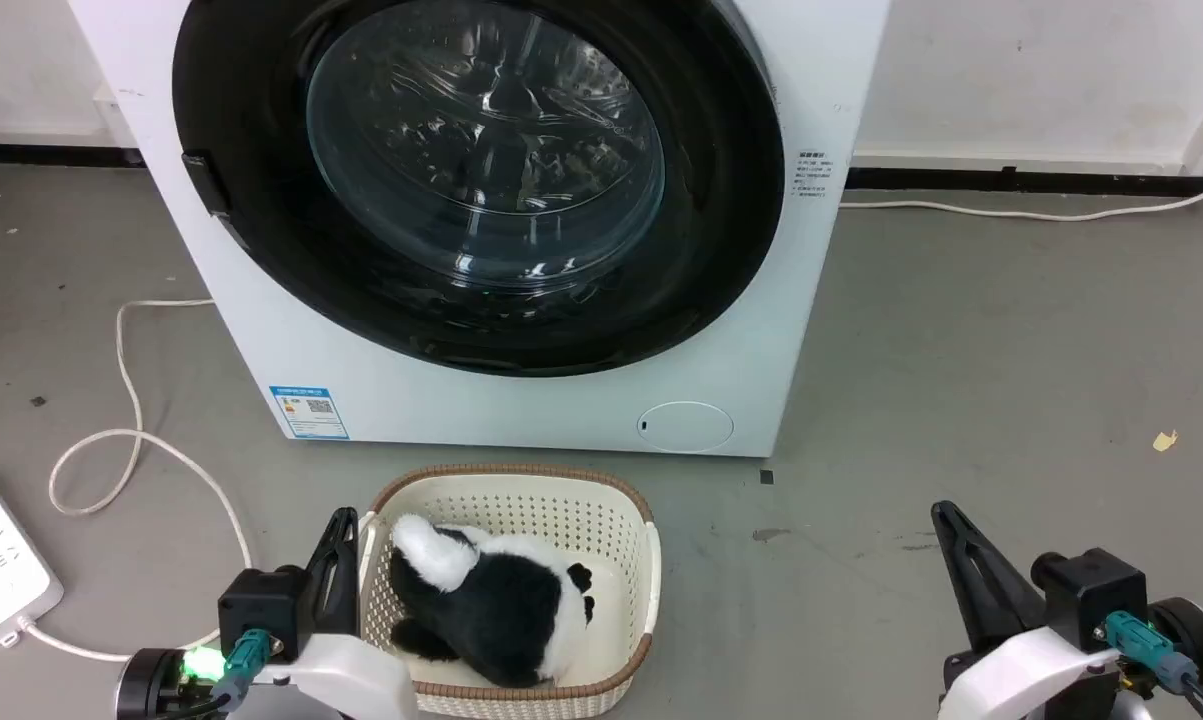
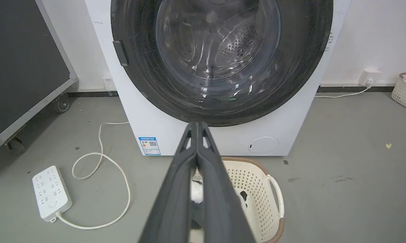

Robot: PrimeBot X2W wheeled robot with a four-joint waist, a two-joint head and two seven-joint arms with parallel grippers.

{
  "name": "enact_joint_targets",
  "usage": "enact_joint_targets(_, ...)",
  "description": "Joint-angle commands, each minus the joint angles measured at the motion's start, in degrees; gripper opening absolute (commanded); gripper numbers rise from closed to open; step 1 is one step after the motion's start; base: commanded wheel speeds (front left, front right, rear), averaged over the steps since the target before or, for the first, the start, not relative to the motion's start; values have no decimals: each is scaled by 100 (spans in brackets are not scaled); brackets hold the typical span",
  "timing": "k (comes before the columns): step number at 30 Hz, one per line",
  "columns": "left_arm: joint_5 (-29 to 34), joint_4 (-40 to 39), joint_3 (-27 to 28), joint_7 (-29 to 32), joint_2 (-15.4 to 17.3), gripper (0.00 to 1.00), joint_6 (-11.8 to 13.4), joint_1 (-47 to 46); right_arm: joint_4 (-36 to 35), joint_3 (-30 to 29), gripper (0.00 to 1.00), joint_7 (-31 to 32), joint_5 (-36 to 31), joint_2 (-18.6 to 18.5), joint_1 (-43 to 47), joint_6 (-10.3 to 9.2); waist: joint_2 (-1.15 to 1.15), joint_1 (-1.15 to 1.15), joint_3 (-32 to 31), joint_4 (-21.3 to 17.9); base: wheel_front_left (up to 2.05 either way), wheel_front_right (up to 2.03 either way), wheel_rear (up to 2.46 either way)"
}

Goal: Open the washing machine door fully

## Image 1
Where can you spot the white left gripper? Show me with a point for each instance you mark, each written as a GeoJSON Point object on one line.
{"type": "Point", "coordinates": [351, 680]}

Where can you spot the cream perforated laundry basket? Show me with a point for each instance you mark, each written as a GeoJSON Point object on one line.
{"type": "Point", "coordinates": [521, 503]}

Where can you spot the blue energy label sticker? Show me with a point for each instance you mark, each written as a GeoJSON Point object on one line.
{"type": "Point", "coordinates": [308, 412]}

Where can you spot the white front-loading washing machine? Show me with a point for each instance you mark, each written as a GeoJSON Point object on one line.
{"type": "Point", "coordinates": [521, 415]}

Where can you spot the small printed text sticker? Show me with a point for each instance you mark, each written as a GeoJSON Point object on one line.
{"type": "Point", "coordinates": [813, 173]}

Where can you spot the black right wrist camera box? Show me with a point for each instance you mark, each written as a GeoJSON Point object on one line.
{"type": "Point", "coordinates": [1091, 595]}

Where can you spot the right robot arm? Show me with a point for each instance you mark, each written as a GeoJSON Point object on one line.
{"type": "Point", "coordinates": [1191, 630]}

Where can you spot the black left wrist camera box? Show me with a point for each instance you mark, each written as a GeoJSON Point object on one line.
{"type": "Point", "coordinates": [261, 605]}

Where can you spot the black round glass washer door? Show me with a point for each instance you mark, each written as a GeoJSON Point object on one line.
{"type": "Point", "coordinates": [261, 265]}

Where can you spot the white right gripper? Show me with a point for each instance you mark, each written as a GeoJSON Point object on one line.
{"type": "Point", "coordinates": [1021, 675]}

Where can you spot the round white filter cover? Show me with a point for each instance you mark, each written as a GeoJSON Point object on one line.
{"type": "Point", "coordinates": [685, 427]}

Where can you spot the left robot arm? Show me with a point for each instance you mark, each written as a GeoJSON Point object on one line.
{"type": "Point", "coordinates": [151, 685]}

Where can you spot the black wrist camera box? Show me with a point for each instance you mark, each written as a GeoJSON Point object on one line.
{"type": "Point", "coordinates": [1091, 595]}
{"type": "Point", "coordinates": [261, 605]}

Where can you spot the black and white panda plush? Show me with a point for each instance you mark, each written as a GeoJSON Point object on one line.
{"type": "Point", "coordinates": [496, 610]}

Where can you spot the yellow paper scrap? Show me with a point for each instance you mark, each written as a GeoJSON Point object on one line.
{"type": "Point", "coordinates": [1165, 441]}

